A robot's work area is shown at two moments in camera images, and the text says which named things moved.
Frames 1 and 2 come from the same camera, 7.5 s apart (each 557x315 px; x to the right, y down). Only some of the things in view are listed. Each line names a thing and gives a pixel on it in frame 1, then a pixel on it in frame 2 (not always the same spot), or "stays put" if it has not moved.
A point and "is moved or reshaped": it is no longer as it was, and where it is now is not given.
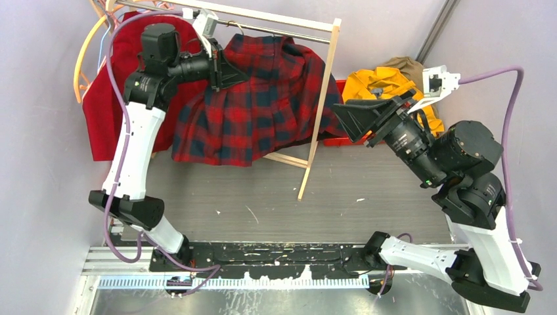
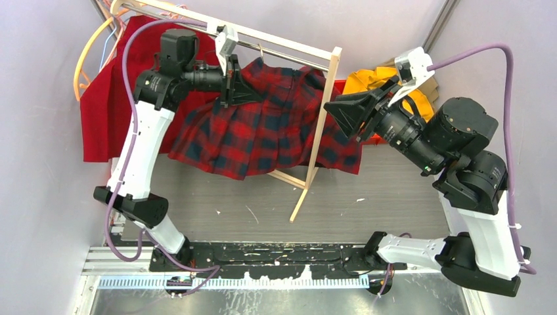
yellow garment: x=383 y=83 stays put
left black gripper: x=222 y=73 -> x=236 y=91
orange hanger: x=76 y=89 stays put
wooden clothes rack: x=327 y=31 -> x=332 y=54
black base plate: x=228 y=260 stays put
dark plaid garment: x=280 y=105 is moved or reshaped
